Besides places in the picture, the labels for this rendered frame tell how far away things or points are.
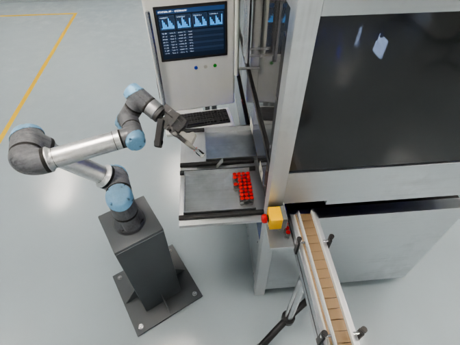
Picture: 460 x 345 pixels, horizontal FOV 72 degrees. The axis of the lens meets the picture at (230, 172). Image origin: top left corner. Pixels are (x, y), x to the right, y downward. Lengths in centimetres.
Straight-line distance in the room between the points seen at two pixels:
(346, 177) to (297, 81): 53
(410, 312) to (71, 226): 250
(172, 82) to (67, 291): 156
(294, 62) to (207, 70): 121
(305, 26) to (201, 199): 96
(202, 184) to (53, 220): 159
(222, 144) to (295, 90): 91
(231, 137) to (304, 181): 70
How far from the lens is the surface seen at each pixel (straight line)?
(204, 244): 245
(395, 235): 192
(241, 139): 187
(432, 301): 263
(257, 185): 163
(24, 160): 132
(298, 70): 97
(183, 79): 211
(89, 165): 152
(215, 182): 164
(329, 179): 134
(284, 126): 108
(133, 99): 133
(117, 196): 150
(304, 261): 137
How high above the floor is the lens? 213
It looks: 48 degrees down
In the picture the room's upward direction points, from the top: straight up
